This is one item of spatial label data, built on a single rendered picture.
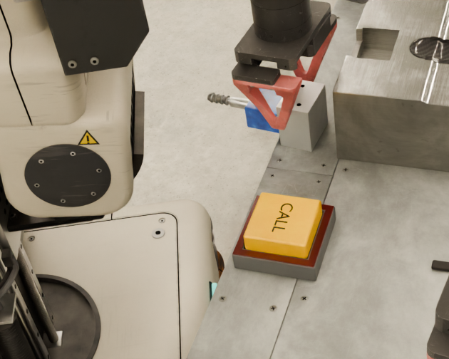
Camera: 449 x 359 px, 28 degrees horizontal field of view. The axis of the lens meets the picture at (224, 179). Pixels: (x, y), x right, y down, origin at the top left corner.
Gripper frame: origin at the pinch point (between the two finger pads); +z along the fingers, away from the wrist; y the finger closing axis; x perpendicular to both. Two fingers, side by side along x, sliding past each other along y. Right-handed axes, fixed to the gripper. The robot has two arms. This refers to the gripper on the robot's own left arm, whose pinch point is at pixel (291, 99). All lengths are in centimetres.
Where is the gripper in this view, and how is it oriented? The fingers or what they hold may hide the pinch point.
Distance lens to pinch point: 94.9
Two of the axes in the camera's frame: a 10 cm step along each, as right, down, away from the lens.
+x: -8.9, -1.9, 4.1
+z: 1.5, 7.3, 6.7
